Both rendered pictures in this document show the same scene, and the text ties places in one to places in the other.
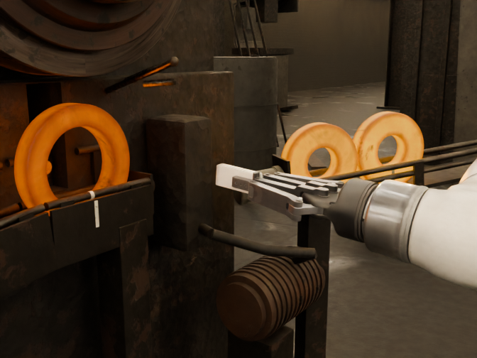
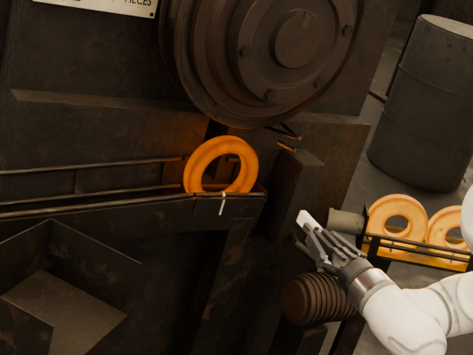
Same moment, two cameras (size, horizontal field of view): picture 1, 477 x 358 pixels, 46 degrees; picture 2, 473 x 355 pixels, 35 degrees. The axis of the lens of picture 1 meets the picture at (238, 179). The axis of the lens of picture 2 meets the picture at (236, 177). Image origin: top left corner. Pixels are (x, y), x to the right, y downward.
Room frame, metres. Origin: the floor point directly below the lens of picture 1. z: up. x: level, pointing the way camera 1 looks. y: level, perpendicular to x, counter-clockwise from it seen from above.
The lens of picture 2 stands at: (-0.74, -0.26, 1.42)
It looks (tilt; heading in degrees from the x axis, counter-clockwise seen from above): 22 degrees down; 17
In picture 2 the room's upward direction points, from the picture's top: 17 degrees clockwise
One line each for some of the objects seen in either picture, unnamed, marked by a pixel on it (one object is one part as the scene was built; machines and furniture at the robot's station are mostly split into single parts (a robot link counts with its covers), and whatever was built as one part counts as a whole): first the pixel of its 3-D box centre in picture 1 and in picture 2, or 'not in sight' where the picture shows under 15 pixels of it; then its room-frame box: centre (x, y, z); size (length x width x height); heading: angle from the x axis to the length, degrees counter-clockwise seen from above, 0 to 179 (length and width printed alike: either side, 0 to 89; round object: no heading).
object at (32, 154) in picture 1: (76, 165); (221, 173); (0.80, 0.24, 0.75); 0.18 x 0.03 x 0.18; 143
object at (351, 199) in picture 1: (339, 204); (350, 269); (0.67, -0.13, 0.73); 0.09 x 0.08 x 0.07; 54
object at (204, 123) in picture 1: (178, 181); (289, 197); (1.00, 0.11, 0.68); 0.11 x 0.08 x 0.24; 54
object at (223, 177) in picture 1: (236, 179); (307, 224); (0.76, 0.00, 0.74); 0.07 x 0.01 x 0.03; 54
